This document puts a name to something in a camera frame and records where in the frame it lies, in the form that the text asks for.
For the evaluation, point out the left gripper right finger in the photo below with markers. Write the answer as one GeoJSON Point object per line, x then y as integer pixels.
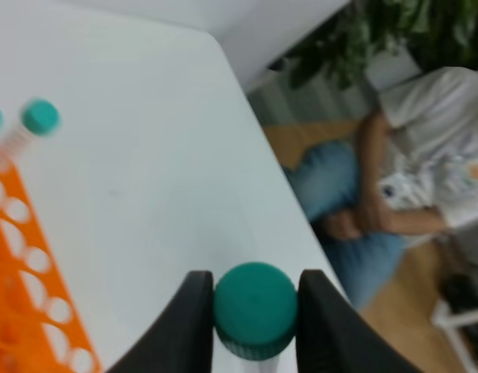
{"type": "Point", "coordinates": [332, 337]}

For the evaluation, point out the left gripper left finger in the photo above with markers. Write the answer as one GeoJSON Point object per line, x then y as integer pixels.
{"type": "Point", "coordinates": [181, 339]}

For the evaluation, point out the teal-capped test tube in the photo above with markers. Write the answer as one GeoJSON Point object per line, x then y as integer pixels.
{"type": "Point", "coordinates": [255, 312]}

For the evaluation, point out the orange test tube rack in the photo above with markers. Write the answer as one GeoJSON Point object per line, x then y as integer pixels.
{"type": "Point", "coordinates": [40, 329]}

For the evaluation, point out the seated person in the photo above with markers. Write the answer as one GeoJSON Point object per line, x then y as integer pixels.
{"type": "Point", "coordinates": [409, 173]}

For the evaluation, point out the green plant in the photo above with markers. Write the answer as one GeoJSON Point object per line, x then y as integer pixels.
{"type": "Point", "coordinates": [436, 33]}

